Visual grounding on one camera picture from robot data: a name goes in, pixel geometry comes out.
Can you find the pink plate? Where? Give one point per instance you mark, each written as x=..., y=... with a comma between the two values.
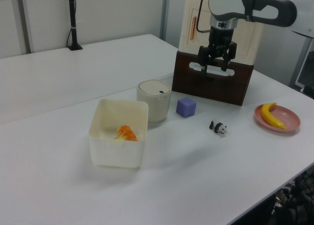
x=289, y=118

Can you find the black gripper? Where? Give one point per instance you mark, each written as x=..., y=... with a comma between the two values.
x=219, y=42

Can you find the dark brown wooden drawer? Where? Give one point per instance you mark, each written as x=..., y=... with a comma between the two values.
x=220, y=87

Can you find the black pole stand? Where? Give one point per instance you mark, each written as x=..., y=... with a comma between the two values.
x=73, y=21

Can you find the yellow toy banana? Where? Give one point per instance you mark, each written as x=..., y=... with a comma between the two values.
x=268, y=116

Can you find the white square plastic container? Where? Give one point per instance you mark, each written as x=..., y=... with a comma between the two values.
x=115, y=146

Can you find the cream toy cabinet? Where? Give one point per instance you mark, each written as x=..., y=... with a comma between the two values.
x=247, y=43

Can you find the small panda figurine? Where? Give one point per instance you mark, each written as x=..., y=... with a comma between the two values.
x=219, y=128

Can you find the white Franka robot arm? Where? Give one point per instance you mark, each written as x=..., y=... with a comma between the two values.
x=228, y=4

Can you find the beige lidded trash can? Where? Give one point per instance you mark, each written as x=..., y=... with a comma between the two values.
x=154, y=100

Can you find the orange fruit piece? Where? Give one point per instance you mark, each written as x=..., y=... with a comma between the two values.
x=126, y=133

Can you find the purple cube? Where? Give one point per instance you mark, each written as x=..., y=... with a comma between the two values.
x=185, y=107

